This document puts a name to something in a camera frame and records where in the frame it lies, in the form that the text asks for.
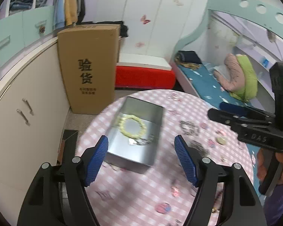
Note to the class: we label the teal drawer unit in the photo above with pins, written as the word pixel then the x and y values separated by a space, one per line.
pixel 14 33

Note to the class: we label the folded blue clothes stack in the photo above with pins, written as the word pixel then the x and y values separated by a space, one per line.
pixel 21 3

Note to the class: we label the pink quilt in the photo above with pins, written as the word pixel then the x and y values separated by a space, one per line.
pixel 231 73

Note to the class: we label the small pale pink butterfly sticker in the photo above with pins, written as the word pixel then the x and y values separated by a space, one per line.
pixel 139 44

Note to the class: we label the white wardrobe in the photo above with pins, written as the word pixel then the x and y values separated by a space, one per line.
pixel 160 16

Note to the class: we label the dark folded blanket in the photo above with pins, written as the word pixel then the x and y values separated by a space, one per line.
pixel 189 56

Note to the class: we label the tan fringed scarf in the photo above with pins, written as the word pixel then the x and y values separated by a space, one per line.
pixel 187 65

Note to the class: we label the round patterned drawer knob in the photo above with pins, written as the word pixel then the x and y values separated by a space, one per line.
pixel 42 29

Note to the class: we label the blue printed bed sheet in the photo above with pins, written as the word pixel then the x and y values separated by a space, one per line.
pixel 202 80

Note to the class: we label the green quilt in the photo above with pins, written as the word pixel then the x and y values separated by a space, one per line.
pixel 248 80

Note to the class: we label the light blue hanging garment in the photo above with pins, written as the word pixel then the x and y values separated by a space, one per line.
pixel 59 7

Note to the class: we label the large cardboard box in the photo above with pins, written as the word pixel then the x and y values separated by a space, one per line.
pixel 89 51

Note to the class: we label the silver metal tin box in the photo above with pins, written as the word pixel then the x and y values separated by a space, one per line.
pixel 129 162

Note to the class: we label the person's right forearm purple sleeve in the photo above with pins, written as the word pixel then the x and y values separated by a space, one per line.
pixel 280 204

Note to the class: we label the metal bed lift strut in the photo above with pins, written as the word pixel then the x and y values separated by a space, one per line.
pixel 271 36

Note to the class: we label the teal bunk bed frame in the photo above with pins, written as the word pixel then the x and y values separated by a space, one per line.
pixel 226 2

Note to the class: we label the dark hanging garment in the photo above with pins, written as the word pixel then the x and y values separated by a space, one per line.
pixel 80 0

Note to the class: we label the small blue box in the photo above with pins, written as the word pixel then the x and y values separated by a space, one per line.
pixel 265 62

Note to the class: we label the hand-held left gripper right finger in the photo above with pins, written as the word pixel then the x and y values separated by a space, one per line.
pixel 186 160

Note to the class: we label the beige butterfly sticker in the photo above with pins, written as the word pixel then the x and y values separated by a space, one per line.
pixel 178 1

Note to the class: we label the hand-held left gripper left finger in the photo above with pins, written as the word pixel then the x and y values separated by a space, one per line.
pixel 96 162

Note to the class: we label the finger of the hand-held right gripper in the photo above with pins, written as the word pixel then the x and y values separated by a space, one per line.
pixel 221 116
pixel 233 109

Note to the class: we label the black cloth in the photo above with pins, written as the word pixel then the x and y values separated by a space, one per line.
pixel 124 30

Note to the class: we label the white pillow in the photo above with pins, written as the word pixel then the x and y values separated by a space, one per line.
pixel 217 70

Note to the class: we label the red storage bench white top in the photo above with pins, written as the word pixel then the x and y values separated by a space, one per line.
pixel 143 75

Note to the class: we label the white cabinet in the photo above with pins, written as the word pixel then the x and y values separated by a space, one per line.
pixel 26 146

